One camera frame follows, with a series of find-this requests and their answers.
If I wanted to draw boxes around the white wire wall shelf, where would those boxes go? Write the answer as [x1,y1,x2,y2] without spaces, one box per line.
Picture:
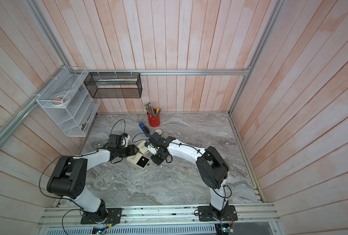
[36,67,100,137]

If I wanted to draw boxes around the red pen holder cup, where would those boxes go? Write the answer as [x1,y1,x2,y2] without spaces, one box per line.
[147,109,161,128]

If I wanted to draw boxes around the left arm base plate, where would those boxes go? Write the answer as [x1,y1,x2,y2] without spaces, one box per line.
[80,208,123,225]

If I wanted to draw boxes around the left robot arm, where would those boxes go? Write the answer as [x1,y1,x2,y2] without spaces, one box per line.
[47,145,139,223]

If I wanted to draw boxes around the aluminium front rail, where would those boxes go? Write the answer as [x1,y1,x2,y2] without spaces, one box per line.
[37,203,280,228]

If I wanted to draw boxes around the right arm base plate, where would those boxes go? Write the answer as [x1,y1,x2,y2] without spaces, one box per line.
[197,204,238,222]

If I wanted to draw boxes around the black mesh wall basket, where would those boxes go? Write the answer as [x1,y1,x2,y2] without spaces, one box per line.
[84,72,143,99]

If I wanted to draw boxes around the small cream jewelry box front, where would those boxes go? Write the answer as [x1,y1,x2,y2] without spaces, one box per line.
[127,153,150,170]

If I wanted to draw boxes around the pens in cup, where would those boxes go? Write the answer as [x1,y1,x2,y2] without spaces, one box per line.
[144,102,161,118]

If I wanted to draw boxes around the green sticker roll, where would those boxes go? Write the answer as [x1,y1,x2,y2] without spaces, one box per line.
[155,129,162,135]

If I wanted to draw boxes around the tape roll on shelf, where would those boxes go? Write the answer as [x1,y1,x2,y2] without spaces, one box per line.
[50,94,70,107]

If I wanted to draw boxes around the cream jewelry box middle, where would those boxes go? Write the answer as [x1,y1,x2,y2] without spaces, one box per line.
[137,140,157,158]

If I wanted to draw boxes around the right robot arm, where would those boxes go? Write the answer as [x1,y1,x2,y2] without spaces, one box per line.
[147,133,229,221]

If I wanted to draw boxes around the blue stapler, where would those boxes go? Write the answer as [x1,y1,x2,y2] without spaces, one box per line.
[139,121,150,138]

